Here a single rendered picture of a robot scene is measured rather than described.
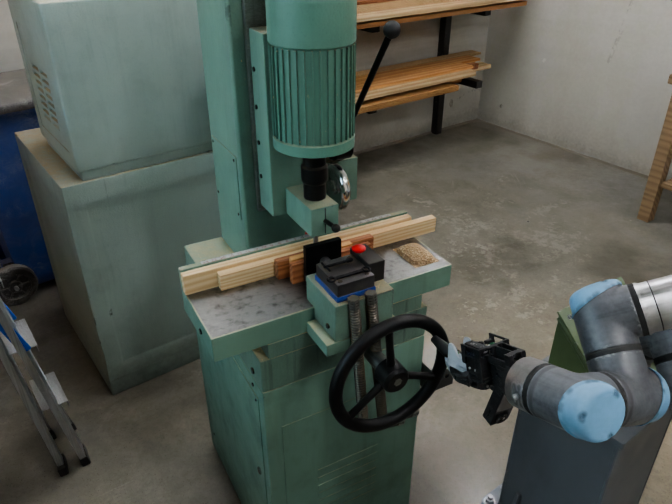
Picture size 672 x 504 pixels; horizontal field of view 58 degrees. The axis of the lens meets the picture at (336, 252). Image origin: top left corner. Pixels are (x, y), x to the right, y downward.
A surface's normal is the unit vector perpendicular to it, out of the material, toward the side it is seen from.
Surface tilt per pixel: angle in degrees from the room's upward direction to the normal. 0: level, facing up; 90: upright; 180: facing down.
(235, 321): 0
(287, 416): 90
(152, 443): 0
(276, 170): 90
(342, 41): 90
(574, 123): 90
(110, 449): 0
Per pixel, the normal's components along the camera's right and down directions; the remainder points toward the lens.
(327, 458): 0.48, 0.44
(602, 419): 0.37, 0.11
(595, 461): -0.80, 0.30
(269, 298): 0.00, -0.86
